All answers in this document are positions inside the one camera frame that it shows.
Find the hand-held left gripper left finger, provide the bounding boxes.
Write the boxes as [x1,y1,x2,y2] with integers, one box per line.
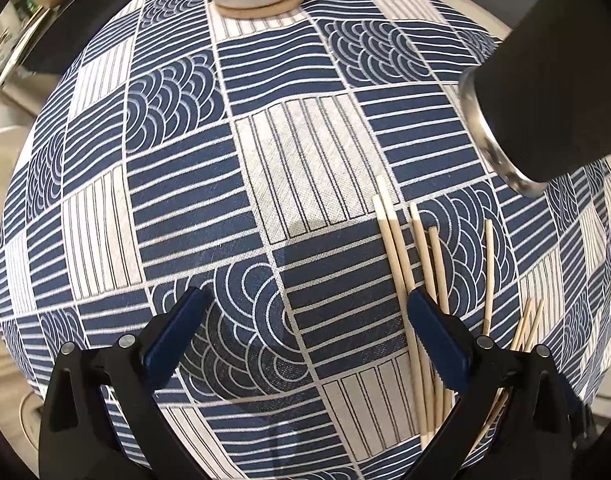
[38,286,221,480]

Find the dark bench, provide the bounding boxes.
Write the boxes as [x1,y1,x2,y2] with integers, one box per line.
[23,0,116,76]

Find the wooden frame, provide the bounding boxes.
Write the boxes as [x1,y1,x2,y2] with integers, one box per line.
[0,7,44,101]

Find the pile of wooden chopsticks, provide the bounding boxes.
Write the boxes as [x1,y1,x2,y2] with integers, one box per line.
[373,176,546,453]

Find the black cylindrical utensil holder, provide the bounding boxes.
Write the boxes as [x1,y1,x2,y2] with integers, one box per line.
[459,0,611,197]

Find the blue white patterned tablecloth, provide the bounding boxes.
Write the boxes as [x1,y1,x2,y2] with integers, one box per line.
[0,0,611,480]

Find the round cork coaster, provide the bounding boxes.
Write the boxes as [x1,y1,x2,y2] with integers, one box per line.
[216,0,306,17]

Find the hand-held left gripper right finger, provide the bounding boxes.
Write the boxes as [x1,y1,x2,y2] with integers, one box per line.
[407,290,586,480]

